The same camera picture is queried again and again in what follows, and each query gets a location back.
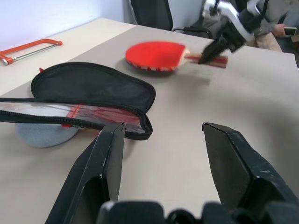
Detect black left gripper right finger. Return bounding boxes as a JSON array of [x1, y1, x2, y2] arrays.
[[201, 122, 299, 212]]

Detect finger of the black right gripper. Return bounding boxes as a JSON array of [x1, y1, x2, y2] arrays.
[[200, 36, 223, 57], [198, 45, 229, 65]]

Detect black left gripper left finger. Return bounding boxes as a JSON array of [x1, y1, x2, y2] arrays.
[[45, 122, 127, 224]]

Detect red table tennis paddle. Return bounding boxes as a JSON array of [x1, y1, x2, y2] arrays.
[[125, 41, 228, 73]]

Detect red and black paddle case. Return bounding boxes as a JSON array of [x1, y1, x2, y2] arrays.
[[0, 62, 157, 141]]

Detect bystander bare hand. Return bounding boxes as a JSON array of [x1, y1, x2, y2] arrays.
[[273, 23, 287, 38]]

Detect seated person in grey clothing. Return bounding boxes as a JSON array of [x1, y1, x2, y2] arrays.
[[254, 0, 299, 52]]

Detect black office chair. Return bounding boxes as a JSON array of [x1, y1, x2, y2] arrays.
[[129, 0, 214, 39]]

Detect orange hacksaw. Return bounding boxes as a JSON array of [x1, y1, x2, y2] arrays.
[[0, 38, 63, 67]]

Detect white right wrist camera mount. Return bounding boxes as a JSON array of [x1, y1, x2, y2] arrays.
[[202, 0, 255, 42]]

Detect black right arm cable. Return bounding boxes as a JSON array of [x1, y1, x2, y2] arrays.
[[261, 0, 269, 21]]

